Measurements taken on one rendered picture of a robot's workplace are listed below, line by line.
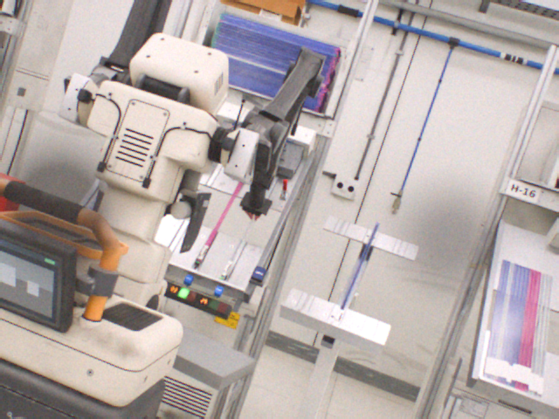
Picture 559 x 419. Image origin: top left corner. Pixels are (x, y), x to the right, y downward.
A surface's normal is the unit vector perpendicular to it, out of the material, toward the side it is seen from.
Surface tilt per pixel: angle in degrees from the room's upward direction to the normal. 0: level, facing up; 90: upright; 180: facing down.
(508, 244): 44
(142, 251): 82
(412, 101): 90
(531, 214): 90
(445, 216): 90
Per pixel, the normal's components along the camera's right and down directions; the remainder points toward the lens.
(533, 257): 0.10, -0.66
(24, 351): -0.20, 0.03
